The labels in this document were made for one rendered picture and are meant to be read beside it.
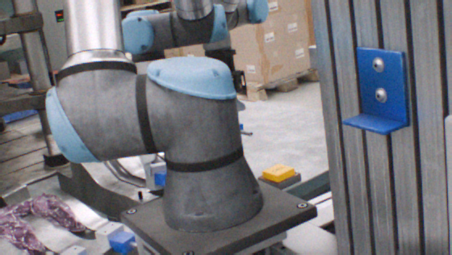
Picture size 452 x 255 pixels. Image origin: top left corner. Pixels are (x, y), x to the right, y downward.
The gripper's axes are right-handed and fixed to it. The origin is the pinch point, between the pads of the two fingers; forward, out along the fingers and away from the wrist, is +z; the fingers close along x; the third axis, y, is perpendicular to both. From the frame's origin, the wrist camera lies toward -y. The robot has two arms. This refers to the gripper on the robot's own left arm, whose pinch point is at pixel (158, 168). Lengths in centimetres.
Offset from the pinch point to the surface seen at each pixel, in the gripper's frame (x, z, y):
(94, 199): -5.8, 8.8, -25.9
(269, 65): 281, -14, -284
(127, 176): 1.3, 3.6, -19.1
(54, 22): 12, -43, -80
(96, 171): -5.0, 1.4, -23.5
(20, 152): 2, 1, -104
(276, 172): 31.0, 7.1, 4.2
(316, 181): 41.7, 11.7, 7.1
